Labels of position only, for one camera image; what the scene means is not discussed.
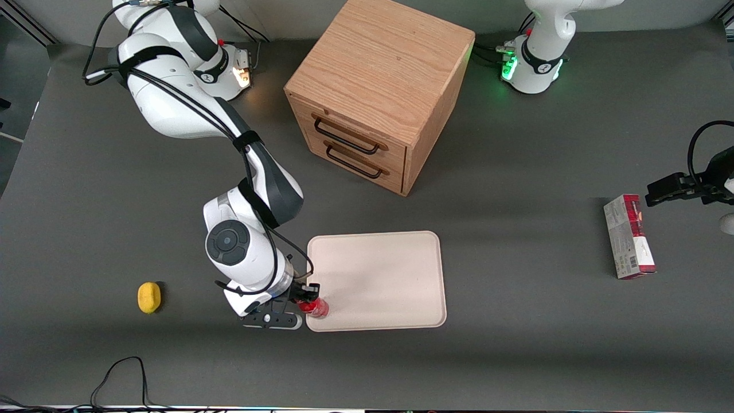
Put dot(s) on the yellow lemon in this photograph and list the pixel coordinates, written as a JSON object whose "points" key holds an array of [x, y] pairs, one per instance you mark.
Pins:
{"points": [[149, 297]]}

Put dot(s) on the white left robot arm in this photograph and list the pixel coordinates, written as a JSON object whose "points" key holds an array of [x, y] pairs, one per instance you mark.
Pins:
{"points": [[539, 63]]}

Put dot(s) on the wooden drawer cabinet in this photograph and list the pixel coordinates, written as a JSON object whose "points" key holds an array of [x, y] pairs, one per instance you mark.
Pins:
{"points": [[378, 63]]}

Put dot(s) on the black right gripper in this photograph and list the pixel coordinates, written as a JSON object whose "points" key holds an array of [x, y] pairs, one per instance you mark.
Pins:
{"points": [[299, 293]]}

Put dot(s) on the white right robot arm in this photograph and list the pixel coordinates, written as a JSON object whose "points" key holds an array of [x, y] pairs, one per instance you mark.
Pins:
{"points": [[172, 103]]}

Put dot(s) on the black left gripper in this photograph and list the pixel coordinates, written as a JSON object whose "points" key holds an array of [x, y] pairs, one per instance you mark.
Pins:
{"points": [[717, 174]]}

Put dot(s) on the red and white carton box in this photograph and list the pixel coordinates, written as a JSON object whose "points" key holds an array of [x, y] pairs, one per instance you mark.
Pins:
{"points": [[629, 238]]}

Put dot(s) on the beige rectangular tray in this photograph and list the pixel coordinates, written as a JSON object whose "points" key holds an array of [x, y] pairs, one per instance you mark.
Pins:
{"points": [[378, 281]]}

